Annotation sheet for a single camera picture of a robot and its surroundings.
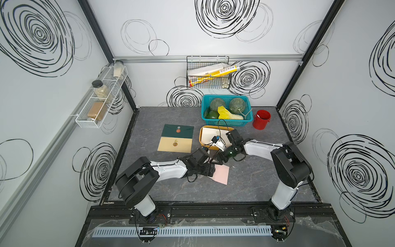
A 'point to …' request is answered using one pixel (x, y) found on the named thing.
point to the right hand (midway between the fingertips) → (213, 159)
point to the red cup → (261, 119)
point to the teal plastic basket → (248, 117)
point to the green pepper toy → (212, 115)
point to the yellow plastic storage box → (214, 147)
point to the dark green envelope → (178, 130)
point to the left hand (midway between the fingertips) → (209, 169)
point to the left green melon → (215, 103)
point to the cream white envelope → (209, 134)
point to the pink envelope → (220, 174)
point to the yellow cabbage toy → (224, 113)
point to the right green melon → (237, 105)
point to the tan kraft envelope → (175, 144)
